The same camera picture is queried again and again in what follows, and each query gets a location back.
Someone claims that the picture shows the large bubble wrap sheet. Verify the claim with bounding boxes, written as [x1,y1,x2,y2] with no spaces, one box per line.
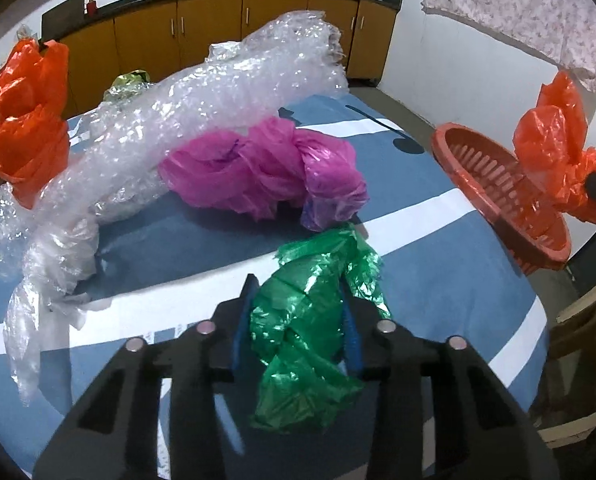
[0,11,348,403]

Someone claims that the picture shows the small red bottle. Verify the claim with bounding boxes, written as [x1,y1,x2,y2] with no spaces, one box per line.
[85,0,97,16]

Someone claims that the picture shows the blue white striped mat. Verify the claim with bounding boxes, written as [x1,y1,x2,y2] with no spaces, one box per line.
[0,96,548,479]

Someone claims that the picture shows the olive green plastic bag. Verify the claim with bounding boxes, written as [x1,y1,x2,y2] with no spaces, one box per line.
[103,70,152,102]

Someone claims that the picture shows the wooden furniture piece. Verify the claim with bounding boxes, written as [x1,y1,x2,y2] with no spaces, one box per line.
[530,286,596,450]

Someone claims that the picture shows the pink floral hanging cloth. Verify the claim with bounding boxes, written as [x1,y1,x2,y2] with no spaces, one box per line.
[422,0,596,92]

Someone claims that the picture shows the lower wooden kitchen cabinets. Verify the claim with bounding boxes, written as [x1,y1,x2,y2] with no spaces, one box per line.
[56,0,402,119]

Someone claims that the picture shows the orange plastic bag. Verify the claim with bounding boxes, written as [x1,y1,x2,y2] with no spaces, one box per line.
[0,38,69,209]
[513,70,596,224]

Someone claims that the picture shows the magenta plastic bag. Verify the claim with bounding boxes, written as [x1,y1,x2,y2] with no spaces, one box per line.
[158,117,368,232]

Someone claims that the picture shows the dark cutting board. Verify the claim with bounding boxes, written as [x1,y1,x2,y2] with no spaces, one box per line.
[41,0,85,40]

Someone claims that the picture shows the red plastic basket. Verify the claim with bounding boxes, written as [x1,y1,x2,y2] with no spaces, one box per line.
[432,122,571,275]

